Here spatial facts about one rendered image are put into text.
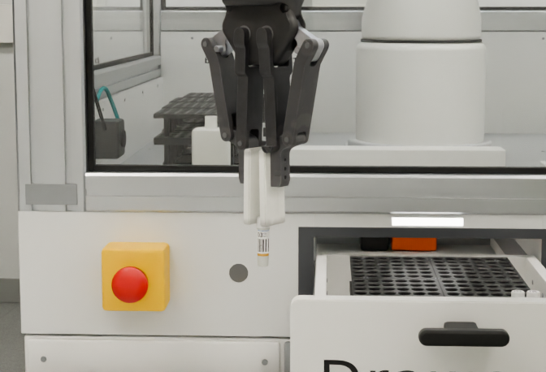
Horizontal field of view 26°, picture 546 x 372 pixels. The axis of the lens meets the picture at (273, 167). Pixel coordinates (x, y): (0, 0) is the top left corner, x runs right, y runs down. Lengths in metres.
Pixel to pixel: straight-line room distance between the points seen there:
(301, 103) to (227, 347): 0.43
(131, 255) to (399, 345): 0.41
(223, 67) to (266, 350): 0.41
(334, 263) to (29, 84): 0.41
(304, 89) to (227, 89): 0.09
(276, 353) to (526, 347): 0.42
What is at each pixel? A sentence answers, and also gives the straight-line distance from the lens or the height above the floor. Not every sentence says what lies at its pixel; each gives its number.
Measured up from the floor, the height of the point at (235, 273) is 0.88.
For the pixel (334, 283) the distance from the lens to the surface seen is 1.38.
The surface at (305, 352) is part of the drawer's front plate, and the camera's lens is 1.03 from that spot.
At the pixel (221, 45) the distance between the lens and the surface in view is 1.10.
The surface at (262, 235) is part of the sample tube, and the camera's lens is 1.09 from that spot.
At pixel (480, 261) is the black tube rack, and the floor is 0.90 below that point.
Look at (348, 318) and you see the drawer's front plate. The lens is 1.02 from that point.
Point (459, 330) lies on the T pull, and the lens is 1.00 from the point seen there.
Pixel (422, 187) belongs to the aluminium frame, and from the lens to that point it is 1.34.
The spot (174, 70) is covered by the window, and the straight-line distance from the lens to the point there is 1.36.
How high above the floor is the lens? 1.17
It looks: 8 degrees down
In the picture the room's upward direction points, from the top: straight up
